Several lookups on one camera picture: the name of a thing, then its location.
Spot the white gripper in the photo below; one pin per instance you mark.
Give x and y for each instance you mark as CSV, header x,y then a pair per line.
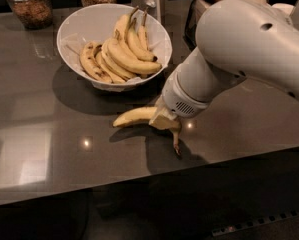
x,y
177,99

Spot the yellow banana picked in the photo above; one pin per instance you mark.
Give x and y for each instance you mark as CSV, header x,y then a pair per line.
x,y
141,116

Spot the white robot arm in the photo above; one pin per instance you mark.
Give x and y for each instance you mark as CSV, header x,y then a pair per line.
x,y
235,40

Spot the lower yellow banana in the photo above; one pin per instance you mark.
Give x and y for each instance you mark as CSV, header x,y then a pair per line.
x,y
118,74

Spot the large front yellow banana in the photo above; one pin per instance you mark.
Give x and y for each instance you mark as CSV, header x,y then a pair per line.
x,y
134,65

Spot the short middle yellow banana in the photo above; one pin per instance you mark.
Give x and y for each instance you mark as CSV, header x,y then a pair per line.
x,y
135,46

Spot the small back banana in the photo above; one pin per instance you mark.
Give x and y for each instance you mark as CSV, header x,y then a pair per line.
x,y
142,32

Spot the spotted left yellow banana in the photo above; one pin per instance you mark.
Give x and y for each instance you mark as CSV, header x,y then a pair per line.
x,y
89,64

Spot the tall back yellow banana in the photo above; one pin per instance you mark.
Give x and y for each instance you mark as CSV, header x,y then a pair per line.
x,y
121,29

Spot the floor power strip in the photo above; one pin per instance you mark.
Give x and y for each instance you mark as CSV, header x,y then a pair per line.
x,y
251,224

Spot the glass jar with granola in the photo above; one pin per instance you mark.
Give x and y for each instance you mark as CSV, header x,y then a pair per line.
x,y
33,14

